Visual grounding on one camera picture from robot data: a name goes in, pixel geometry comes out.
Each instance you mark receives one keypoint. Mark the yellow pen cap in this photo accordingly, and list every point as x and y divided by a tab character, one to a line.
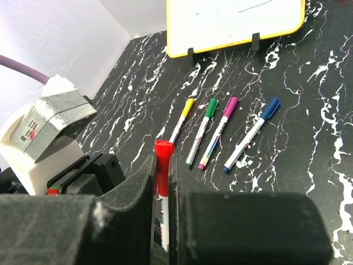
187	107

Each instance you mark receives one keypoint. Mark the white pen red tip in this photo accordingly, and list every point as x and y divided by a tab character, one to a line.
164	221

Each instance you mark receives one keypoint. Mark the red pen cap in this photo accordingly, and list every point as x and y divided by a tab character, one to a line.
163	151

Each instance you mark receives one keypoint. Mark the purple pen cap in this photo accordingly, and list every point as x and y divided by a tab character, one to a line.
230	106

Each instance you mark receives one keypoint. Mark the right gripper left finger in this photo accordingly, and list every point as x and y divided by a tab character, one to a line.
115	228

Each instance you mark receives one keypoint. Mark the small whiteboard with wooden frame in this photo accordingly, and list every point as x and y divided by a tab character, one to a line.
210	25

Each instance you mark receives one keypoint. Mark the blue pen cap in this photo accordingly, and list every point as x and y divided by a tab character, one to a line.
270	108

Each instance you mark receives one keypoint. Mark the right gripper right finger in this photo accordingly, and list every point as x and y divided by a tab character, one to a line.
210	227

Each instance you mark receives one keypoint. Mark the white pen purple tip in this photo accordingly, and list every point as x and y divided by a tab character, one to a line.
214	140

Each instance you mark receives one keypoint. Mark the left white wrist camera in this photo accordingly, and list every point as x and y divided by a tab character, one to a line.
39	141

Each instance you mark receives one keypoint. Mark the green pen cap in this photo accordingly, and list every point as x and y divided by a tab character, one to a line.
211	108

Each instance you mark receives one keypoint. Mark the white pen green tip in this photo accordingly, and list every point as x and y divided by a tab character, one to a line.
197	140

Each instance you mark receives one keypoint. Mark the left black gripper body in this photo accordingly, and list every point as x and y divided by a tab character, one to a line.
94	175

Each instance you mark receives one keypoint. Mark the white pen blue tip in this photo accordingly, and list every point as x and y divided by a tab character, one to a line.
239	149

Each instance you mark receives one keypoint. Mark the white pen yellow tip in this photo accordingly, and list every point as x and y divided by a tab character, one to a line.
177	129

